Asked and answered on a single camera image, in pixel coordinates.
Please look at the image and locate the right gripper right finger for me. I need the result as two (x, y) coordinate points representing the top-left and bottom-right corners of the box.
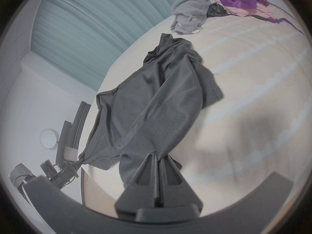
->
(159, 155), (204, 215)

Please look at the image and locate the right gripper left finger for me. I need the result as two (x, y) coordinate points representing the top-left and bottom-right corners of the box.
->
(115, 152), (157, 218)

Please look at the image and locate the black T-shirt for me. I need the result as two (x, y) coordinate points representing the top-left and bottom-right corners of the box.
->
(78, 33), (223, 188)

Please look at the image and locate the bed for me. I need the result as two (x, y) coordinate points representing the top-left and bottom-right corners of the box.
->
(80, 0), (309, 219)

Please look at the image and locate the blue-green curtain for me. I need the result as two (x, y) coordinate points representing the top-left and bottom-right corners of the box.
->
(30, 0), (128, 92)
(46, 0), (203, 49)

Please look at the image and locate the black glossy garment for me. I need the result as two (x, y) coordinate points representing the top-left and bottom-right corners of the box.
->
(207, 3), (229, 18)

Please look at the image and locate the pink garment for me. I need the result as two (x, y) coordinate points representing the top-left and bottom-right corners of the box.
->
(223, 1), (274, 19)

